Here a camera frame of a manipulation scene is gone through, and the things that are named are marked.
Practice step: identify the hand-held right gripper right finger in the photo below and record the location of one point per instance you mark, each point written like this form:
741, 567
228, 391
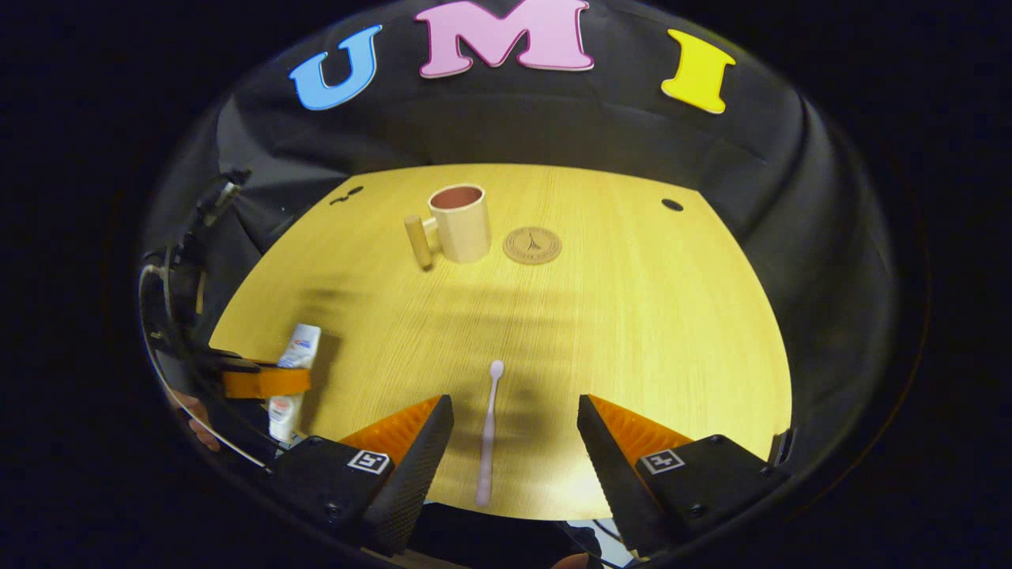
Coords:
609, 466

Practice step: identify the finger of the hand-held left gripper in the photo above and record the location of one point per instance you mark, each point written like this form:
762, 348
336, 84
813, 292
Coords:
269, 382

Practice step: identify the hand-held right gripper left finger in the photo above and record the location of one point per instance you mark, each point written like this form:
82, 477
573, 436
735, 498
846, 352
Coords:
415, 474

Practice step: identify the white toothpaste tube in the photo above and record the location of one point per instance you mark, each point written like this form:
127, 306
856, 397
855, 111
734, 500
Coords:
303, 346

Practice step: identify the pale pink toothbrush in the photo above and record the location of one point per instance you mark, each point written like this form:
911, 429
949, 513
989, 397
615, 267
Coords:
489, 442

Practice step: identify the round wooden coaster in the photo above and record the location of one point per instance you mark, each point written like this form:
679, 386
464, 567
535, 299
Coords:
532, 245

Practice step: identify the wooden desktop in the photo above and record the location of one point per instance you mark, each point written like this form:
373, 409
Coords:
632, 332

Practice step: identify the black double desk grommet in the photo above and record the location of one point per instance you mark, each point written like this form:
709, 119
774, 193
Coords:
346, 194

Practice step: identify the black round desk grommet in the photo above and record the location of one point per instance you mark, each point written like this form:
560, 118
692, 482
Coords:
672, 205

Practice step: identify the black backdrop cloth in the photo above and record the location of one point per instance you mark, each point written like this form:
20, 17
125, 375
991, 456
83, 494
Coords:
553, 118

